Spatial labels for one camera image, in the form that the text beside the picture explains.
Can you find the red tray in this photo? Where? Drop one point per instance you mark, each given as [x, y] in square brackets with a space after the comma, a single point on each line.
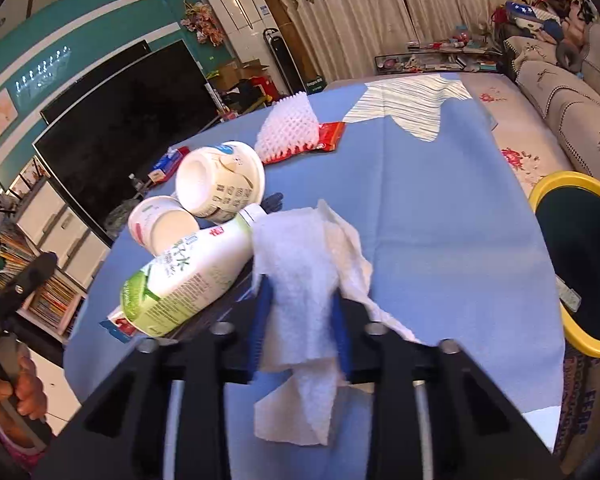
[156, 176]

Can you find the beige embroidered sofa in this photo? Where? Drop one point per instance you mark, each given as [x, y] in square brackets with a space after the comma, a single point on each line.
[565, 95]

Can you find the large black television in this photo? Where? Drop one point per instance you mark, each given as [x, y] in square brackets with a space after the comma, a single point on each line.
[120, 130]

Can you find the blue wet wipes pack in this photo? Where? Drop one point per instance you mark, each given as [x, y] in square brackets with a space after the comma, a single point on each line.
[169, 162]

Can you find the small dark bottle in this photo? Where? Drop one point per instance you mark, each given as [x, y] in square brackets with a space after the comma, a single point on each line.
[136, 185]

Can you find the small white yogurt cup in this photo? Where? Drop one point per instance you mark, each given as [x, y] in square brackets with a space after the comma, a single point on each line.
[167, 225]

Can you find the black wall screen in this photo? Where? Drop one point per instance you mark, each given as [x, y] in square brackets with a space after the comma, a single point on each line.
[80, 87]

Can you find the cardboard boxes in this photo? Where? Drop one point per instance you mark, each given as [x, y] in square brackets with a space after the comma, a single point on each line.
[242, 77]

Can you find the white television cabinet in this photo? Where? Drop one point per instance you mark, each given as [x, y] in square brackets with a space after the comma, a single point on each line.
[65, 230]

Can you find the cluttered low glass table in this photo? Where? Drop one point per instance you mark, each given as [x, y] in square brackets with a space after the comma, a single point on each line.
[430, 60]

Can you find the person's left hand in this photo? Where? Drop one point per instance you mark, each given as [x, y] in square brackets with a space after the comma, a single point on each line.
[30, 390]

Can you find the glass ashtray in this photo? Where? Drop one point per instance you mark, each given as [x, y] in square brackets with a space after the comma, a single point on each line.
[120, 217]

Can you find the person's left forearm pink sleeve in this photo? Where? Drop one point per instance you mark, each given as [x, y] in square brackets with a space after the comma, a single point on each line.
[15, 450]

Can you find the small red blue packet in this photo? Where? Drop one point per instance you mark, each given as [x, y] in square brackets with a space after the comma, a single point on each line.
[117, 326]

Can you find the pile of clothes and toys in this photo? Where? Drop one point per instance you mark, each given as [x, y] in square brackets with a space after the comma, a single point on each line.
[545, 15]

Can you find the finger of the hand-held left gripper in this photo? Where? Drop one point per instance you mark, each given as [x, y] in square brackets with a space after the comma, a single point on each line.
[27, 280]

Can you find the black tower fan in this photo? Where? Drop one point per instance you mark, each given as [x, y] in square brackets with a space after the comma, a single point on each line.
[285, 62]

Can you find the white standing air conditioner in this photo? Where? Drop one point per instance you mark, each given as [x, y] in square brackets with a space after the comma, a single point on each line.
[240, 15]

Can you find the red snack wrapper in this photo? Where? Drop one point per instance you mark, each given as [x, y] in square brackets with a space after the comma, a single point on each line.
[331, 136]

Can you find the artificial flower decoration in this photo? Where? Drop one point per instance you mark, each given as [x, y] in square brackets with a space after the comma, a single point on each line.
[202, 22]

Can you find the white foam fruit net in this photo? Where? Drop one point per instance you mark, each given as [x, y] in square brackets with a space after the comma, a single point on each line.
[287, 125]

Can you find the white paper towel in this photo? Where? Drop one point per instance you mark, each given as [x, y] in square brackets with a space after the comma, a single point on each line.
[300, 270]

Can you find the white bottle green label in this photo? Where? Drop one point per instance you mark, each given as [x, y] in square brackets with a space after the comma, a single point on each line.
[190, 275]

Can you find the large white yogurt cup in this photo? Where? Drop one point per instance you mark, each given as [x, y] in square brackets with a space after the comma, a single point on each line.
[230, 180]

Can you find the pile of books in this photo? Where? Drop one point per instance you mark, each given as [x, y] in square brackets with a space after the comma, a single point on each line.
[45, 295]

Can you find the beige patterned curtains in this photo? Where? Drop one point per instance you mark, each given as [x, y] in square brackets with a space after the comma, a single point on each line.
[370, 15]

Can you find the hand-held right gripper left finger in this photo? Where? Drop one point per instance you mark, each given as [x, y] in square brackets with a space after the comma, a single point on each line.
[260, 320]

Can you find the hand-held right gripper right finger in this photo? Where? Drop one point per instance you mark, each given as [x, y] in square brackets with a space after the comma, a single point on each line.
[341, 332]

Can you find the yellow trash bin black bag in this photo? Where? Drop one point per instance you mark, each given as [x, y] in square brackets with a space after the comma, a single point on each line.
[580, 240]

